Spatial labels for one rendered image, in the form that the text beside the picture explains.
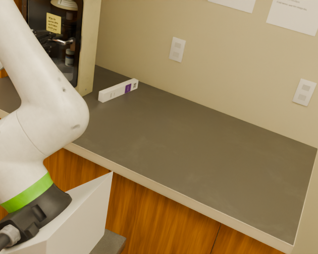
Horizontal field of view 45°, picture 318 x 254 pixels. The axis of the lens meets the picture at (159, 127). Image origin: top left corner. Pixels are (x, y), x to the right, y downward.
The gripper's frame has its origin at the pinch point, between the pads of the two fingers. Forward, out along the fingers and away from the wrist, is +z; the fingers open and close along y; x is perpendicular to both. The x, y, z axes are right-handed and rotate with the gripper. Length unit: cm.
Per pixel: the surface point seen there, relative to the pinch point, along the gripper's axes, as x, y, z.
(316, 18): -94, 26, 47
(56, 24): 2.3, 5.1, 3.4
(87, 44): -10.7, -0.9, 8.0
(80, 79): -10.5, -16.5, 4.9
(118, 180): -50, -36, -22
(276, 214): -107, -27, -14
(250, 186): -95, -27, -5
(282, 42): -84, 13, 48
